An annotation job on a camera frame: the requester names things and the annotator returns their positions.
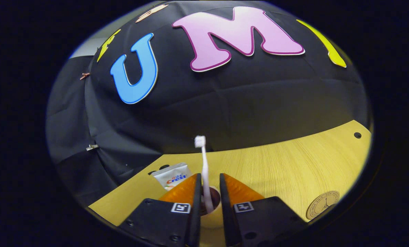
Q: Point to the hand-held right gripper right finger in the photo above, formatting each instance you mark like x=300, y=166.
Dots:
x=266, y=219

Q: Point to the round cork coaster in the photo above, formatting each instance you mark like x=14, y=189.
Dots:
x=322, y=206

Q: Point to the copper clip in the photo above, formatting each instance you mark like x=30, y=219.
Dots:
x=84, y=75

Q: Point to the white toothpaste tube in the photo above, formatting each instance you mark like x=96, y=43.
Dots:
x=171, y=175

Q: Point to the beige cup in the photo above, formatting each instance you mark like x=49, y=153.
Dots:
x=216, y=202

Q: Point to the white toothbrush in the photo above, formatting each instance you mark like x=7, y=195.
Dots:
x=205, y=171

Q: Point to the silver clip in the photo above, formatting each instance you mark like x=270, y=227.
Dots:
x=92, y=147

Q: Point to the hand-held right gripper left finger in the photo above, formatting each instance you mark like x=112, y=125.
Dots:
x=159, y=219

